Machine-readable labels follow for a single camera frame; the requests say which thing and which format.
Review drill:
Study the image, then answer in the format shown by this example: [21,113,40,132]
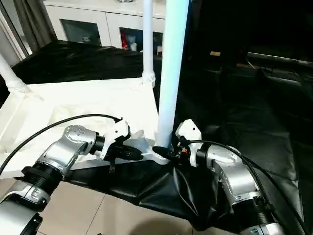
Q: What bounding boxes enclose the black fabric backdrop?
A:
[186,0,313,59]

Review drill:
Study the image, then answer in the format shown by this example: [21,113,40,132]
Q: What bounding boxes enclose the grey curtain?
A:
[0,0,58,59]

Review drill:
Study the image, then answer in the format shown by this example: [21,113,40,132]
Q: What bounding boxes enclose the silver metal rod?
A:
[247,51,313,65]

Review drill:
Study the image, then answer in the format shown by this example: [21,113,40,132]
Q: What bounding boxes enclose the black table mat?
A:
[0,39,313,233]

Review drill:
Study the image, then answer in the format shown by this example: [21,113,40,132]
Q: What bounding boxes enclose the white plastic table top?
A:
[0,76,174,172]

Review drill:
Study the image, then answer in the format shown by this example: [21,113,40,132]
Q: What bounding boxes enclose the white glass-door cabinet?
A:
[43,0,169,53]

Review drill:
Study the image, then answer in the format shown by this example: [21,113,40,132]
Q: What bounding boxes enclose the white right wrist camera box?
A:
[175,119,203,167]

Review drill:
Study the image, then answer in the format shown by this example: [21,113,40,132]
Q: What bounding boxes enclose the red bottle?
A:
[120,31,130,49]

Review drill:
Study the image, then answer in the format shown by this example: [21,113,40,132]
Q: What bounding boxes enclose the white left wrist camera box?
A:
[101,120,132,160]

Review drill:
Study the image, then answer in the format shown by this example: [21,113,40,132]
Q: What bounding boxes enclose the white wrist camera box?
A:
[175,119,203,167]
[101,120,132,160]

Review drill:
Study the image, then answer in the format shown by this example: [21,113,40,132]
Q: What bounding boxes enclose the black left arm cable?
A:
[0,114,124,174]

